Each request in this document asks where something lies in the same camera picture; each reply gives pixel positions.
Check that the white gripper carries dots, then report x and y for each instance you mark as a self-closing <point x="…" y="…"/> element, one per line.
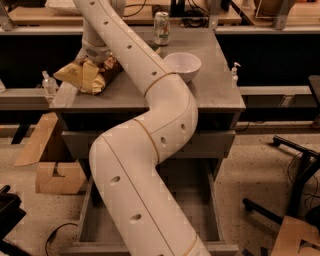
<point x="96" y="54"/>

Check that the brown chip bag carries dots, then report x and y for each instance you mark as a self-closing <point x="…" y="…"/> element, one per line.
<point x="72" y="73"/>

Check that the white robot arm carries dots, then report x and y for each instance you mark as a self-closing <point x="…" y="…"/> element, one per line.
<point x="123" y="160"/>

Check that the white plastic bag on shelf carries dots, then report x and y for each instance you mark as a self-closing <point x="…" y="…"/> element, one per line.
<point x="62" y="7"/>

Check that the closed upper drawer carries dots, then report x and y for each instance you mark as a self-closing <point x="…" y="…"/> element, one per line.
<point x="203" y="144"/>

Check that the grey drawer cabinet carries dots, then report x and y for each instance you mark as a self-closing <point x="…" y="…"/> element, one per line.
<point x="219" y="102"/>

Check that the open bottom drawer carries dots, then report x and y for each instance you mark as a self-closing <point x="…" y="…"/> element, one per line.
<point x="191" y="183"/>

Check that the clear sanitizer bottle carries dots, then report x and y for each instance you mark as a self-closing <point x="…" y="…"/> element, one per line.
<point x="49" y="84"/>

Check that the soda can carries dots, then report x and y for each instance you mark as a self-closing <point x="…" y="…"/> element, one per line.
<point x="161" y="28"/>

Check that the white bowl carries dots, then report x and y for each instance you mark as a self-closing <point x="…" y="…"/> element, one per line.
<point x="185" y="64"/>

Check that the cardboard box left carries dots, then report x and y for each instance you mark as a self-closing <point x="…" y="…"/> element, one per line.
<point x="56" y="172"/>

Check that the cardboard box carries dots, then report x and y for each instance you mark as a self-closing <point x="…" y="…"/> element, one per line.
<point x="296" y="238"/>
<point x="56" y="172"/>

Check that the white pump bottle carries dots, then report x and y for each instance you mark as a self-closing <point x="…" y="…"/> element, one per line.
<point x="234" y="72"/>

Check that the black object bottom left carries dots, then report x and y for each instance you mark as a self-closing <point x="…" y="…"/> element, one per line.
<point x="10" y="215"/>

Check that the black chair base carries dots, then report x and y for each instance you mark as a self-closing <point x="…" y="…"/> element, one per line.
<point x="309" y="165"/>

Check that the cardboard box bottom right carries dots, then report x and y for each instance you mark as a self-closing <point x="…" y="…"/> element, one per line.
<point x="296" y="238"/>

